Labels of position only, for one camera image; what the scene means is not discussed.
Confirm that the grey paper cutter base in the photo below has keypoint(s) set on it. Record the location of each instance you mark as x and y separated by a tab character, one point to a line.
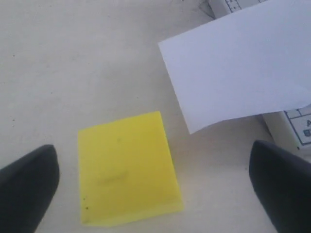
289	129

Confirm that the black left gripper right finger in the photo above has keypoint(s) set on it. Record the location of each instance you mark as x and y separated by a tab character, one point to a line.
282	183

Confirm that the white paper sheet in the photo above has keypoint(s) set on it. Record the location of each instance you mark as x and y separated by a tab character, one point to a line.
254	61

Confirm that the yellow cube block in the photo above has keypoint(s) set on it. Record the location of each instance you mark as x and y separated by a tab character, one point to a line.
126	172

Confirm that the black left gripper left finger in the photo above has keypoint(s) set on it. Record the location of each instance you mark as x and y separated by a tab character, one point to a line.
27	187

